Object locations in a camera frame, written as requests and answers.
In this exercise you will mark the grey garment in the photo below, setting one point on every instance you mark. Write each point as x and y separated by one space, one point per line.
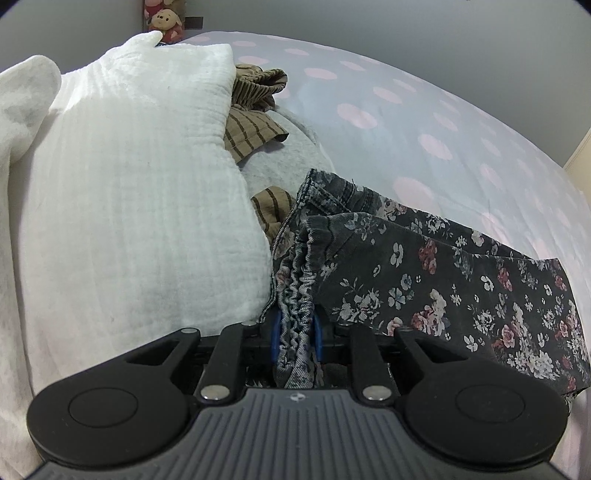
277 161

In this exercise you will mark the brown striped garment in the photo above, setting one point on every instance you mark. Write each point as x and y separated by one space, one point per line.
249 129

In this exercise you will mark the stack of plush toys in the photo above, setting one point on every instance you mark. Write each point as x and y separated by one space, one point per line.
161 21

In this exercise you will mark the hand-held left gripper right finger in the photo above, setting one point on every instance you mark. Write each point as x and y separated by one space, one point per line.
317 334

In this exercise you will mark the cream furniture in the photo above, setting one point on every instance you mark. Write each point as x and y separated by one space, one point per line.
581 161

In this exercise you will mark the white muslin cloth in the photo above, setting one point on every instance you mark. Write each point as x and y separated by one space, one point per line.
138 184

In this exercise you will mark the white textured garment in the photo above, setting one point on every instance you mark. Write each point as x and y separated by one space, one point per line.
23 106

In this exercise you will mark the dark wall socket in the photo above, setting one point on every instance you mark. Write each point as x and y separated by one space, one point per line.
194 21

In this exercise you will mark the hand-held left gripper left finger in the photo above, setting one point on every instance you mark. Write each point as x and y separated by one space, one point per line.
274 334

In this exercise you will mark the dark floral pants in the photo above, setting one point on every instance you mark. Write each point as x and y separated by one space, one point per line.
415 286

